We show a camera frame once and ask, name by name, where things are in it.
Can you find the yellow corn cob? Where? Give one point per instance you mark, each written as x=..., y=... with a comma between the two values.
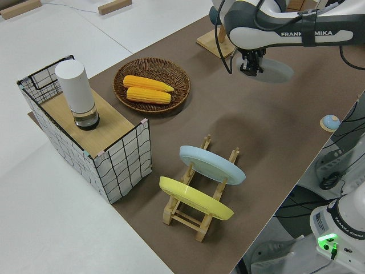
x=148, y=83
x=148, y=95

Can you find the gray plate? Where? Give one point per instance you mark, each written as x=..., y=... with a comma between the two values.
x=276, y=72

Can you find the yellow plate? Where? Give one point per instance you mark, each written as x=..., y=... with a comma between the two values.
x=194, y=199

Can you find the light blue plate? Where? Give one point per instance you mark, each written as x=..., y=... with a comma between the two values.
x=211, y=165

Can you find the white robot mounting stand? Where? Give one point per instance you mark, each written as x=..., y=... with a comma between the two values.
x=322, y=165

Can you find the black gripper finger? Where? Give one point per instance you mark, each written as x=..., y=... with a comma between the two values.
x=258, y=69
x=245, y=70

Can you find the wooden mug rack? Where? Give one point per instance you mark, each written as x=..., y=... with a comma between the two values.
x=211, y=42

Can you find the wooden plate rack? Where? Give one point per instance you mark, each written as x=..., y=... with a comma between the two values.
x=182, y=219

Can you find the brown wicker basket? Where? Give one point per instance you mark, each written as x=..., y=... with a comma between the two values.
x=176, y=85

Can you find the dark teal mug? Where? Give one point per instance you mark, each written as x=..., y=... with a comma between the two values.
x=214, y=15

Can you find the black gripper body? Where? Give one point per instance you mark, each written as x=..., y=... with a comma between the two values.
x=252, y=57

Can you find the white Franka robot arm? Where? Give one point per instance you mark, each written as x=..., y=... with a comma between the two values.
x=256, y=34

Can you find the white cylinder with dark base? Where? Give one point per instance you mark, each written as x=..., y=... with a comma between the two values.
x=75, y=85

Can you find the wooden block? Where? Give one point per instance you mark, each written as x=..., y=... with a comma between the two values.
x=114, y=7
x=20, y=8

